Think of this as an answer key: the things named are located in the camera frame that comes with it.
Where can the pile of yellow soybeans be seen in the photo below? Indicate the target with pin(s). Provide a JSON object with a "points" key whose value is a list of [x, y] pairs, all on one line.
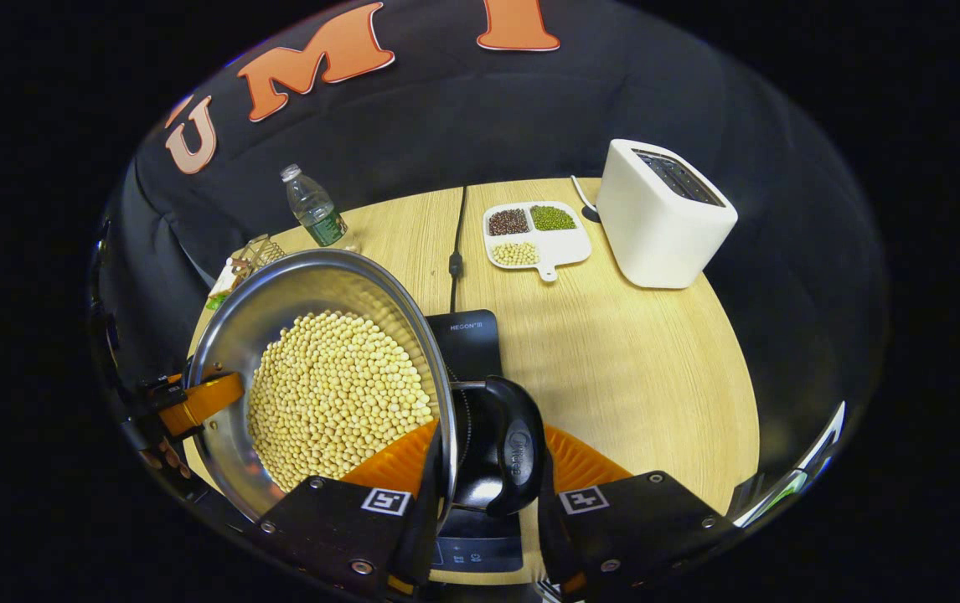
{"points": [[338, 394]]}

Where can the stainless steel pot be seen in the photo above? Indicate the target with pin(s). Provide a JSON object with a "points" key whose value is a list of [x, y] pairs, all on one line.
{"points": [[279, 293]]}

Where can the black induction cooktop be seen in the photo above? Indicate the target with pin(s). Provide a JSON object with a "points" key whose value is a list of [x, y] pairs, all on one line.
{"points": [[476, 343]]}

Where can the clear plastic water bottle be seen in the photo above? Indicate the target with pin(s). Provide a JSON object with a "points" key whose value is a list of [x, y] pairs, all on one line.
{"points": [[317, 213]]}

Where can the white divided bean dish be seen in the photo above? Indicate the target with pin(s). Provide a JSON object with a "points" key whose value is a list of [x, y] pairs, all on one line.
{"points": [[560, 244]]}

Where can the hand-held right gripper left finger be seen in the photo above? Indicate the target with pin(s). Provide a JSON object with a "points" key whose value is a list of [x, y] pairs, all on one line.
{"points": [[425, 519]]}

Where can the black backdrop cloth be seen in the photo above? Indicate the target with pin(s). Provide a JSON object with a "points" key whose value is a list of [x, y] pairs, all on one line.
{"points": [[446, 109]]}

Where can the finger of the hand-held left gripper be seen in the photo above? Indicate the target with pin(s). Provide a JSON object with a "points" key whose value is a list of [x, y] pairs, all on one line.
{"points": [[212, 394]]}

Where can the white toaster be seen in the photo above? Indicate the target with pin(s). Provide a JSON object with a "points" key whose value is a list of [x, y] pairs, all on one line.
{"points": [[656, 234]]}

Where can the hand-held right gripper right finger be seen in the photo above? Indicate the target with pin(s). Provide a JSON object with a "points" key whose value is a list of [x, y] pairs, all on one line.
{"points": [[549, 536]]}

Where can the sandwich on plate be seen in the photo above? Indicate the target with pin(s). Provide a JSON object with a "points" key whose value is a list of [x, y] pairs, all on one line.
{"points": [[222, 289]]}

